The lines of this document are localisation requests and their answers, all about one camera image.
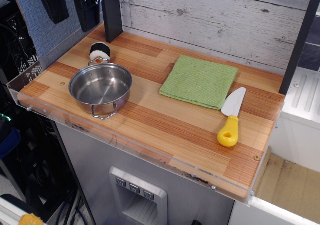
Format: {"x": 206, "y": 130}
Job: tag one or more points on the toy fridge dispenser panel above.
{"x": 138, "y": 201}

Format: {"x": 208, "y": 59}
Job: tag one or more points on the green towel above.
{"x": 199, "y": 82}

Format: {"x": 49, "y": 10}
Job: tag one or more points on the white toy sink unit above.
{"x": 288, "y": 186}

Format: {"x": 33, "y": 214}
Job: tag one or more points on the steel pot with handles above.
{"x": 101, "y": 88}

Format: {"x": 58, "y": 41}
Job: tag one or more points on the dark post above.
{"x": 112, "y": 18}
{"x": 299, "y": 45}

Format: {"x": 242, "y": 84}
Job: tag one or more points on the clear acrylic edge guard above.
{"x": 179, "y": 136}

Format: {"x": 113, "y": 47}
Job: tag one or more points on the toy sushi roll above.
{"x": 100, "y": 50}

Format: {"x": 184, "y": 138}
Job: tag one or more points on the dark left post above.
{"x": 112, "y": 18}

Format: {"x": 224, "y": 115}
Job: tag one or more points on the blue fabric panel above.
{"x": 51, "y": 23}

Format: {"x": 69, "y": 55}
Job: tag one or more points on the dark right post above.
{"x": 299, "y": 45}

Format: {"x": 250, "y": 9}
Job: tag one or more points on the yellow object bottom left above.
{"x": 30, "y": 219}

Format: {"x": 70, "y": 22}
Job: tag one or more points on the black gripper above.
{"x": 88, "y": 12}

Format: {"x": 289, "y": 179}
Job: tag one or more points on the yellow handle toy knife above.
{"x": 228, "y": 136}

